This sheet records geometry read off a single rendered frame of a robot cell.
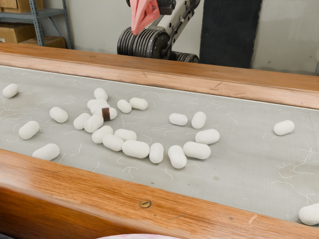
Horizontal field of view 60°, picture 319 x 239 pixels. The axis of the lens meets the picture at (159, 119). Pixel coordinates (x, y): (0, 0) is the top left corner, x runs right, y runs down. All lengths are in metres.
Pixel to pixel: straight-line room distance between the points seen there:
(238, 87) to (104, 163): 0.31
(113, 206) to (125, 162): 0.10
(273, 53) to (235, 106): 1.99
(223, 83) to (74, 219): 0.39
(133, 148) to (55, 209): 0.12
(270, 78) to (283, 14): 1.84
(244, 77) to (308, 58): 1.94
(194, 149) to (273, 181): 0.10
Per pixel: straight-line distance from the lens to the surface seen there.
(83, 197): 0.30
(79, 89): 0.60
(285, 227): 0.29
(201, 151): 0.37
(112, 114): 0.46
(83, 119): 0.45
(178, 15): 0.95
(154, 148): 0.37
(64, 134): 0.45
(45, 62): 0.74
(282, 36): 2.47
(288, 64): 2.53
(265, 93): 0.57
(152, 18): 0.57
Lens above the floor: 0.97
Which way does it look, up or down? 30 degrees down
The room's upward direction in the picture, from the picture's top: straight up
